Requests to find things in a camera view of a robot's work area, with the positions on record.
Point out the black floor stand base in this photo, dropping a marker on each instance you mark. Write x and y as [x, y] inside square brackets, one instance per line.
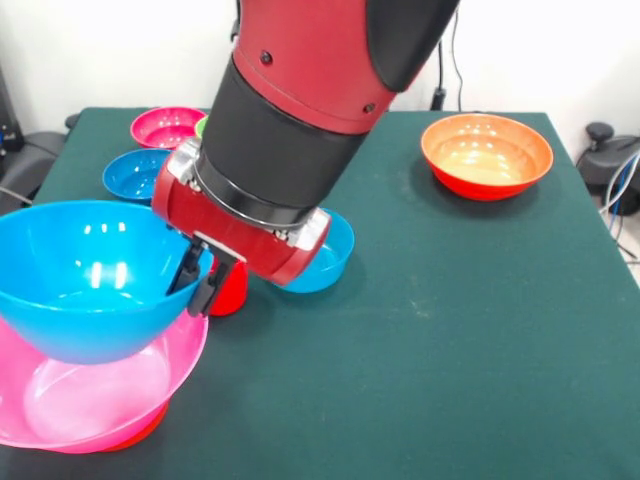
[600, 155]
[35, 155]

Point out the green cup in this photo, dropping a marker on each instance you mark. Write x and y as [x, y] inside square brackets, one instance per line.
[201, 127]

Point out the small pink-red bowl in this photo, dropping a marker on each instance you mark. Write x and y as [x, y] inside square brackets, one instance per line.
[160, 127]

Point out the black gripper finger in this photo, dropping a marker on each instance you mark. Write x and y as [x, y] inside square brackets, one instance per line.
[187, 267]
[210, 290]

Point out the small dark blue bowl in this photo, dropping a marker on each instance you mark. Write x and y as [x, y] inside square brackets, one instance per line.
[130, 175]

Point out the large pink bowl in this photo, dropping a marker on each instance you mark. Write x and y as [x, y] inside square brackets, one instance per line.
[100, 400]

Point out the red cup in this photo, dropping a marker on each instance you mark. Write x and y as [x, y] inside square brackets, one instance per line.
[230, 295]

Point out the large blue bowl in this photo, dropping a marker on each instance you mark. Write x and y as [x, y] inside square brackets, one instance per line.
[75, 325]

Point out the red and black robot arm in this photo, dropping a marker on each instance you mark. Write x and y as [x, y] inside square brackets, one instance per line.
[310, 75]

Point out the small light blue ridged bowl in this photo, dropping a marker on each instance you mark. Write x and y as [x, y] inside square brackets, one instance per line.
[335, 260]

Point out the black round knob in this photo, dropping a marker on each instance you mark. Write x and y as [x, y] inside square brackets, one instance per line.
[72, 121]

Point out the black equipment rack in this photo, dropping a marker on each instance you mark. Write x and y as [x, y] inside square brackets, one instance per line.
[7, 125]

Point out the small orange ridged bowl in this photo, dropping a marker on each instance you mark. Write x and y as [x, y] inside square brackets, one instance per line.
[145, 432]

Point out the large orange bowl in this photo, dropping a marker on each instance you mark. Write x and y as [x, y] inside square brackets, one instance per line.
[485, 155]

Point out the dark green tablecloth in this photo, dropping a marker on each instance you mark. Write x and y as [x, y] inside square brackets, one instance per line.
[450, 350]

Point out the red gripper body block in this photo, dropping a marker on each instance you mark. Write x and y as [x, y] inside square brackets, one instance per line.
[225, 235]

